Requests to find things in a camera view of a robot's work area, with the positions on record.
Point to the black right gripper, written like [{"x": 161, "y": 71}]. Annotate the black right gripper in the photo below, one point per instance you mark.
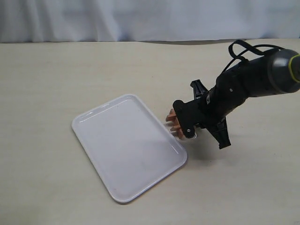
[{"x": 208, "y": 110}]

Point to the notched brown wooden piece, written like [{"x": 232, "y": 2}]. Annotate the notched brown wooden piece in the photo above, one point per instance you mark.
[
  {"x": 172, "y": 117},
  {"x": 175, "y": 127}
]

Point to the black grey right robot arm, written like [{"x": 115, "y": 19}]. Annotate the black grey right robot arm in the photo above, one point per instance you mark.
[{"x": 274, "y": 74}]

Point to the white plastic tray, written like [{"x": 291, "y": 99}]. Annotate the white plastic tray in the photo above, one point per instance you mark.
[{"x": 130, "y": 149}]

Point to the white backdrop curtain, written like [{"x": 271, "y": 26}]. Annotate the white backdrop curtain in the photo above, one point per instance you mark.
[{"x": 147, "y": 20}]

